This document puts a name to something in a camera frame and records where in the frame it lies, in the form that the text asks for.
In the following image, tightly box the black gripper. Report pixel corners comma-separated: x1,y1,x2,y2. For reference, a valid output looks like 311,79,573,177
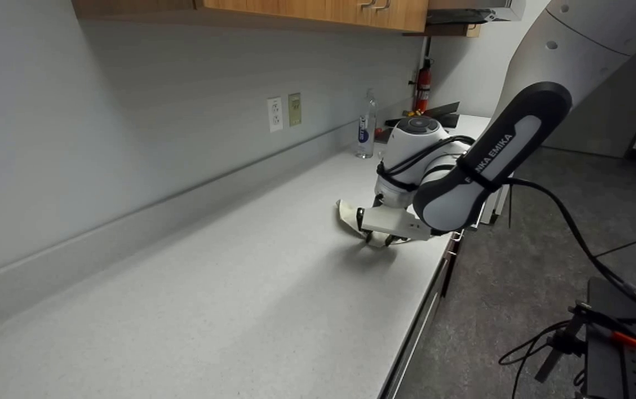
357,206,432,248

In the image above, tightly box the beige stained cloth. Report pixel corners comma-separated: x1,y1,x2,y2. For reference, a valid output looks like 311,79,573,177
336,200,372,241

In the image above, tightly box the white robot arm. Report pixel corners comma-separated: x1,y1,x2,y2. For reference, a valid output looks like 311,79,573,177
336,0,636,244

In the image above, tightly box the clear water bottle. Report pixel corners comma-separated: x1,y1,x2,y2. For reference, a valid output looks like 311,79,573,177
357,89,375,157

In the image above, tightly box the red fire extinguisher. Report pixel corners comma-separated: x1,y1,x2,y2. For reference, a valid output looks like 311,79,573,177
412,35,432,113

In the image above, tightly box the beige wall plate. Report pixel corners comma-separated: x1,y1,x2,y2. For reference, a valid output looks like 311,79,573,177
289,92,301,126

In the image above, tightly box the white wall power outlet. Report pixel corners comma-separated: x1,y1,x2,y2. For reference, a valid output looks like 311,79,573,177
265,96,284,133

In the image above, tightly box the wooden wall cabinet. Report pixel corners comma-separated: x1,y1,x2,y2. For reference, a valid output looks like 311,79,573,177
70,0,480,38

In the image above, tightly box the orange handled clamp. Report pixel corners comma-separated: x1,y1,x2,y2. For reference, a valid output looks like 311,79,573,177
571,304,636,348

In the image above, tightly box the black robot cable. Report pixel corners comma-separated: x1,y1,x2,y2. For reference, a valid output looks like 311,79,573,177
375,133,636,320

